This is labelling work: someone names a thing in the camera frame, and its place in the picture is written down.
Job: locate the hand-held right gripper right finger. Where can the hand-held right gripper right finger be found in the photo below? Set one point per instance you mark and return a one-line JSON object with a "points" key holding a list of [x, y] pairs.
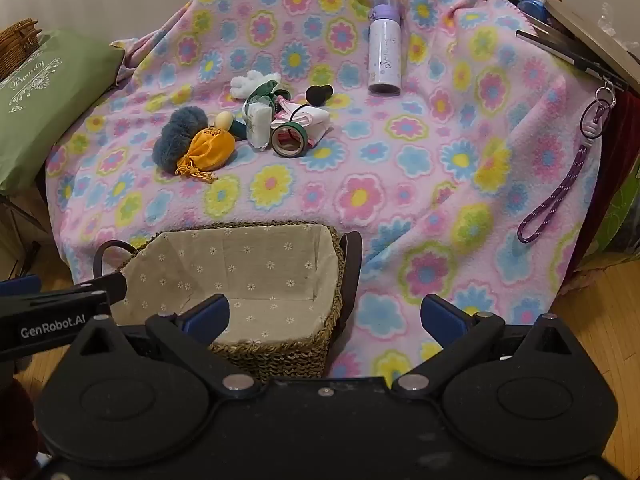
{"points": [[441, 317]]}

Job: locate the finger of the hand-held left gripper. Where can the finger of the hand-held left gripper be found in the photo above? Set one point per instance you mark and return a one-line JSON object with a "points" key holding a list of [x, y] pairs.
{"points": [[20, 286], [107, 287]]}

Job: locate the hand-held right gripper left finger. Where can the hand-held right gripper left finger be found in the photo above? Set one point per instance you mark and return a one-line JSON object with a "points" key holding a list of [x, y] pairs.
{"points": [[207, 316]]}

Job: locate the woven basket with fabric liner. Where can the woven basket with fabric liner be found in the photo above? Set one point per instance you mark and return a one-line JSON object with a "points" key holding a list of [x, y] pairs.
{"points": [[260, 270]]}

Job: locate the blue fluffy pompom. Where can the blue fluffy pompom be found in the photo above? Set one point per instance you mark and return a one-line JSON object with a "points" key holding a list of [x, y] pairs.
{"points": [[175, 135]]}

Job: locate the beige tape roll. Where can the beige tape roll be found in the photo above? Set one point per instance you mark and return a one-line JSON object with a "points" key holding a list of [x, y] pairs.
{"points": [[276, 142]]}

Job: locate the white cotton pad pack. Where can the white cotton pad pack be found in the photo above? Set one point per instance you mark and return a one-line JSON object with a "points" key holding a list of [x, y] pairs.
{"points": [[257, 125]]}

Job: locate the pink and white sock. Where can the pink and white sock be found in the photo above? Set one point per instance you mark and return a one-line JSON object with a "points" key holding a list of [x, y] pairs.
{"points": [[317, 120]]}

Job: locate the black makeup sponge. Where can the black makeup sponge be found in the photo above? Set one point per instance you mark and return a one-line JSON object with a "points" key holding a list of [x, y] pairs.
{"points": [[317, 95]]}

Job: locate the person's left forearm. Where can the person's left forearm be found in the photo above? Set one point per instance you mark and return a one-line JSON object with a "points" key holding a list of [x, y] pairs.
{"points": [[15, 420]]}

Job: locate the pink floral fleece blanket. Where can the pink floral fleece blanket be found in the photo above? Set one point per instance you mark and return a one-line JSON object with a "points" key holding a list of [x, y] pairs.
{"points": [[400, 170]]}

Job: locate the green embroidered pillow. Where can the green embroidered pillow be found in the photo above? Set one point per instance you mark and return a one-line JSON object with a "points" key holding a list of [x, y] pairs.
{"points": [[45, 105]]}

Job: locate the green floral bag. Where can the green floral bag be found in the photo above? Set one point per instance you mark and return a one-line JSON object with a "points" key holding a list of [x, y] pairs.
{"points": [[625, 210]]}

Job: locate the green and white plush toy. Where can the green and white plush toy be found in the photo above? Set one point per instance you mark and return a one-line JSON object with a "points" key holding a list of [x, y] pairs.
{"points": [[262, 92]]}

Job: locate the dark red cloth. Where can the dark red cloth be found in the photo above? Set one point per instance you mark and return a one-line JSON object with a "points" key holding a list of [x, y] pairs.
{"points": [[615, 160]]}

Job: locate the brown wicker hamper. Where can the brown wicker hamper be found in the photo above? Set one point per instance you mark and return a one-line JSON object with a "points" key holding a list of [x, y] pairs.
{"points": [[20, 45]]}

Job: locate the purple and white bottle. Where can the purple and white bottle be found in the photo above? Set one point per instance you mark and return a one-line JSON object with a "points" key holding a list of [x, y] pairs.
{"points": [[384, 50]]}

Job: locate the dark hardcover book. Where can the dark hardcover book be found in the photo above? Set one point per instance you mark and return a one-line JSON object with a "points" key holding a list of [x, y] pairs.
{"points": [[555, 42]]}

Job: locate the blue round container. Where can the blue round container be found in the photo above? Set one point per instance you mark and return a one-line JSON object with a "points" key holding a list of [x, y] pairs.
{"points": [[532, 10]]}

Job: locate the grey flat board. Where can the grey flat board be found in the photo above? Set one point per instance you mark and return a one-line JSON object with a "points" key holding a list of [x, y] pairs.
{"points": [[590, 30]]}

